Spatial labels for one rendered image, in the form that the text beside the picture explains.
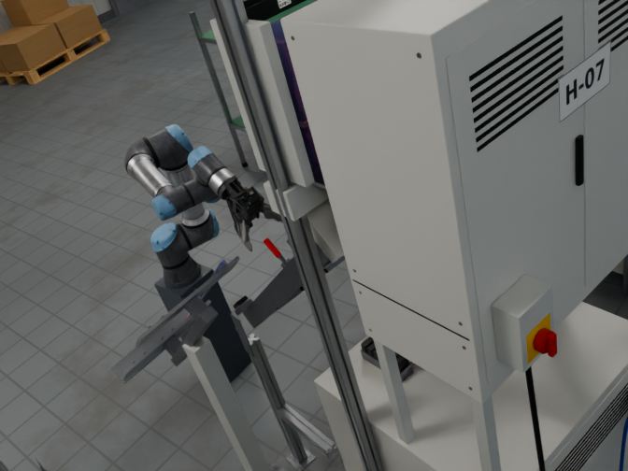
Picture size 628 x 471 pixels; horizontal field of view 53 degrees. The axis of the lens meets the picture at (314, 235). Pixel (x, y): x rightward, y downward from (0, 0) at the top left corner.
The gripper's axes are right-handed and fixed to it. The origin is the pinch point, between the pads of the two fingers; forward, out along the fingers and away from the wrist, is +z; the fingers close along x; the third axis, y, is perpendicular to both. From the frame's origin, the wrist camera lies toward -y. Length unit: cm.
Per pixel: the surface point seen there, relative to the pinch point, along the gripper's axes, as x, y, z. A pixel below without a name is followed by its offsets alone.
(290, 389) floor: 7, -110, 17
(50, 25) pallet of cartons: 167, -415, -566
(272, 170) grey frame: -14, 54, 10
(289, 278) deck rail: -10.0, 13.2, 16.6
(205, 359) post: -31.2, -22.5, 9.6
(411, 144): -10, 83, 34
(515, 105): 6, 86, 40
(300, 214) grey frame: -12, 46, 18
